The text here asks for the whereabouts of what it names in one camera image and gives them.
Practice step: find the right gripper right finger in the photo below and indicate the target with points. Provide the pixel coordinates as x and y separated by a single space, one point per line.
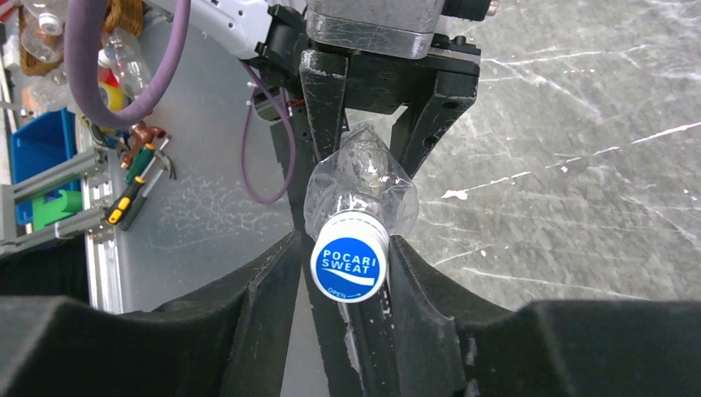
451 342

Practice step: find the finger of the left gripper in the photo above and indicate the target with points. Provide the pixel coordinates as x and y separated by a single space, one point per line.
431 112
324 76

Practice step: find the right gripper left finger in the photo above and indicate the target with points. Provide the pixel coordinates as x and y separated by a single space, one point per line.
228 338

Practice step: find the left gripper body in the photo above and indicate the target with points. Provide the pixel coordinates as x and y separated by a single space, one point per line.
382 83

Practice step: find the clear crushed plastic bottle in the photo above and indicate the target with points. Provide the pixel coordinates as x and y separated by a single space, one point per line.
362 176

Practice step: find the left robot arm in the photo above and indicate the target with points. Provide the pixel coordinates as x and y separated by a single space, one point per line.
264 34

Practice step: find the yellow tape roll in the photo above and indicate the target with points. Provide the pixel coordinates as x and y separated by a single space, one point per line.
113 98

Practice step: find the green block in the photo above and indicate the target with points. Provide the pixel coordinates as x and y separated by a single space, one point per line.
50 210

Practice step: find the blue storage bin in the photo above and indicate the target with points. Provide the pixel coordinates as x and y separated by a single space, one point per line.
43 143

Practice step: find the empty bottles in background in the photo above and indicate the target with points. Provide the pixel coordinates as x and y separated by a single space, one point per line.
70 35

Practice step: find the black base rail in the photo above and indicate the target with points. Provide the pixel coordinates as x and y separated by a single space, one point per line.
341 342

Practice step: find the aluminium frame rail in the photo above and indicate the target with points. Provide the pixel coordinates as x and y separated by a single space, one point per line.
91 167

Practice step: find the green yellow handled pliers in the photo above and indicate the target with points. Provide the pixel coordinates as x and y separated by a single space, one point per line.
127 206

